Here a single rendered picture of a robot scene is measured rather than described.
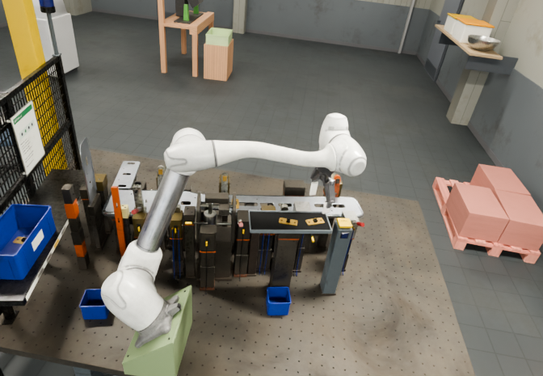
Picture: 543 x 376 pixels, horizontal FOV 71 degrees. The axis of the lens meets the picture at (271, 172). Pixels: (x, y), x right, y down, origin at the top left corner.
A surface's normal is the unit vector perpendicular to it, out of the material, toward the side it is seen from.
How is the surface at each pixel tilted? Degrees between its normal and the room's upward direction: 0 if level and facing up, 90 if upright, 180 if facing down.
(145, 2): 90
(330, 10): 90
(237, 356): 0
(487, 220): 90
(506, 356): 0
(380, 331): 0
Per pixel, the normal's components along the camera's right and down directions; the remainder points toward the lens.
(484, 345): 0.10, -0.84
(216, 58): -0.07, 0.52
